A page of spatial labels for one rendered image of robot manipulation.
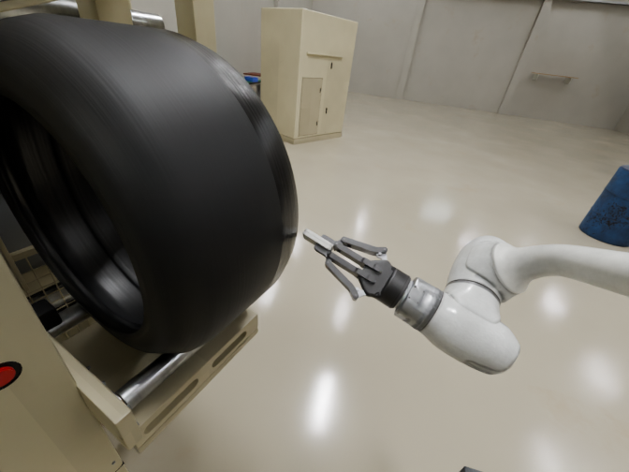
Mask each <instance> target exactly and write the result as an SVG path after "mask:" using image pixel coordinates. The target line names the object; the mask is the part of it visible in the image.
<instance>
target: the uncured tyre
mask: <svg viewBox="0 0 629 472"><path fill-rule="evenodd" d="M0 192H1V194H2V196H3V197H4V199H5V201H6V203H7V205H8V207H9V209H10V211H12V213H13V215H14V216H15V218H16V220H17V221H18V223H19V225H20V226H21V228H22V230H23V232H24V233H25V235H26V236H27V238H28V240H29V241H30V243H31V244H32V246H33V247H34V248H35V249H36V251H37V252H38V254H39V255H40V256H41V258H42V259H43V261H44V262H45V263H46V265H47V266H48V267H49V269H50V270H51V272H52V273H53V274H54V275H55V277H56V278H57V279H58V280H59V282H60V283H61V284H62V285H63V287H64V288H65V289H66V290H67V291H68V293H69V294H70V295H71V296H72V297H73V298H74V299H75V301H76V302H77V303H78V304H79V305H80V306H81V307H82V308H83V309H84V310H85V311H86V312H87V313H88V314H89V315H90V316H91V317H92V318H93V319H94V320H95V321H96V322H97V323H98V324H99V325H101V326H102V327H103V328H104V329H105V330H106V331H108V332H109V333H110V334H112V335H113V336H114V337H116V338H117V339H119V340H120V341H122V342H123V343H125V344H126V345H128V346H130V347H133V348H134V349H136V350H139V351H142V352H146V353H186V352H189V351H192V350H194V349H196V348H198V347H201V346H203V345H204V344H206V343H208V342H210V341H211V340H212V339H213V338H215V337H216V336H217V335H218V334H219V333H220V332H221V331H223V330H224V329H225V328H226V327H227V326H228V325H229V324H230V323H231V322H233V321H234V320H235V319H236V318H237V317H238V316H239V315H240V314H242V313H243V312H244V311H245V310H246V309H247V308H248V307H249V306H250V305H252V304H253V303H254V302H255V301H256V300H257V299H258V298H260V297H261V296H262V295H263V294H264V293H265V292H266V291H267V290H268V289H270V288H271V287H272V286H273V285H274V284H275V283H276V281H277V280H278V279H279V277H280V276H281V274H282V273H283V271H284V269H285V266H286V264H287V263H288V261H289V260H290V258H291V255H292V253H293V250H294V246H295V243H296V239H297V233H298V224H299V204H298V194H297V188H296V183H295V178H294V174H293V170H292V167H291V163H290V160H289V157H288V154H287V151H286V148H285V145H284V142H283V140H282V138H281V135H280V133H279V131H278V129H277V127H276V125H275V123H274V122H273V120H272V118H271V116H270V114H269V112H268V110H267V109H266V107H265V105H264V104H263V102H262V101H261V99H260V98H259V96H258V95H257V94H256V92H255V91H254V89H253V88H252V87H251V85H250V84H249V83H248V82H247V81H246V79H245V78H244V77H243V76H242V75H241V74H240V73H239V72H238V71H237V70H236V69H235V68H234V67H233V66H232V65H231V64H230V63H229V62H228V61H226V60H225V59H224V58H223V57H221V56H220V55H219V54H217V53H216V52H214V51H212V50H211V49H209V48H207V47H206V46H204V45H202V44H200V43H198V42H196V41H195V40H193V39H191V38H189V37H186V36H184V35H181V34H179V33H176V32H173V31H170V30H166V29H160V28H153V27H146V26H139V25H132V24H125V23H117V22H105V21H98V20H91V19H83V18H77V17H70V16H63V15H56V14H49V13H31V14H25V15H20V16H14V17H8V18H4V19H1V20H0Z"/></svg>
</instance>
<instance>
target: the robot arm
mask: <svg viewBox="0 0 629 472"><path fill-rule="evenodd" d="M302 234H303V239H305V240H306V241H308V242H310V243H312V244H313V245H314V250H315V251H316V252H318V253H319V254H321V255H322V256H324V257H325V258H326V261H325V267H326V268H327V269H328V270H329V272H330V273H331V274H332V275H333V276H334V277H335V278H336V279H337V280H338V281H339V282H340V283H341V284H342V285H343V286H344V287H345V288H346V289H347V290H348V292H349V294H350V296H351V298H352V300H353V301H356V300H357V299H358V298H361V297H363V296H367V297H372V298H375V299H376V300H378V301H379V302H381V303H382V304H384V305H385V306H387V307H388V308H390V309H391V308H392V309H393V308H395V311H394V316H396V317H398V318H399V319H401V320H402V321H404V322H405V323H407V324H408V325H410V326H411V327H413V329H415V330H418V331H419V332H421V333H422V334H423V335H424V336H425V337H426V338H427V339H428V340H429V341H430V342H431V343H432V344H433V345H434V346H436V347H437V348H438V349H440V350H441V351H443V352H444V353H446V354H447V355H448V356H450V357H451V358H453V359H455V360H456V361H459V362H461V363H463V364H465V365H467V366H469V367H471V368H473V369H475V370H477V371H479V372H482V373H484V374H487V375H499V374H501V373H504V372H506V371H507V370H508V369H510V368H511V367H512V365H513V364H514V362H515V361H516V359H517V357H518V355H519V352H520V344H519V341H518V340H517V338H516V337H515V335H514V334H513V332H512V331H510V329H509V328H508V327H507V326H506V325H505V324H504V323H502V322H501V321H500V320H501V316H500V305H501V303H505V302H507V301H508V300H510V299H511V298H513V297H515V296H516V295H518V294H520V293H523V292H525V291H526V289H527V288H528V286H529V283H530V282H532V281H533V280H535V279H537V278H541V277H546V276H561V277H566V278H570V279H574V280H577V281H579V282H582V283H585V284H588V285H591V286H595V287H598V288H602V289H605V290H608V291H611V292H614V293H617V294H621V295H623V296H626V297H629V253H627V252H621V251H614V250H607V249H600V248H593V247H587V246H579V245H570V244H542V245H535V246H527V247H514V246H512V245H511V244H509V243H506V242H505V241H503V240H502V239H500V238H497V237H494V236H480V237H477V238H475V239H473V240H472V241H470V242H469V243H468V244H467V245H465V246H464V247H463V248H462V250H461V251H460V252H459V254H458V255H457V257H456V259H455V261H454V263H453V265H452V267H451V270H450V272H449V275H448V278H447V282H446V287H445V289H444V291H442V290H440V289H439V288H436V287H434V286H432V285H431V284H429V283H427V282H426V281H424V280H422V279H421V278H419V277H416V278H415V279H414V280H413V281H411V278H410V277H411V276H409V275H408V274H406V273H404V272H402V271H400V270H399V269H397V268H395V267H393V266H392V265H391V264H390V262H389V261H388V260H387V251H388V249H387V248H386V247H376V246H372V245H369V244H366V243H362V242H359V241H356V240H353V239H350V238H347V237H344V236H343V237H342V239H340V240H339V241H334V240H332V239H331V238H330V237H329V236H327V235H324V234H323V235H322V236H321V237H320V236H318V235H317V234H315V233H314V232H312V231H310V230H309V229H305V231H304V232H303V233H302ZM348 247H349V248H352V249H355V250H358V251H360V252H362V253H365V254H368V255H371V256H376V257H377V258H380V259H381V260H369V259H367V258H364V257H362V256H361V255H359V254H358V253H356V252H354V251H353V250H351V249H349V248H348ZM333 248H334V251H337V252H339V253H340V254H342V255H343V256H345V257H347V258H349V259H350V260H352V261H354V262H355V263H357V264H358V265H359V266H360V267H361V268H362V269H361V268H358V267H356V266H354V265H353V264H351V263H349V262H348V261H346V260H345V259H343V258H341V257H339V256H337V255H336V254H334V253H333V252H332V250H333ZM332 262H333V263H334V264H336V265H337V266H339V267H341V268H342V269H344V270H345V271H347V272H349V273H351V274H352V275H354V277H356V278H357V279H358V281H359V283H360V286H361V288H362V290H360V289H359V288H355V286H354V285H353V284H352V283H351V282H350V281H349V280H348V279H347V278H346V277H345V276H344V275H343V274H342V272H341V271H340V270H339V269H338V268H337V267H336V266H335V265H334V264H333V263H332Z"/></svg>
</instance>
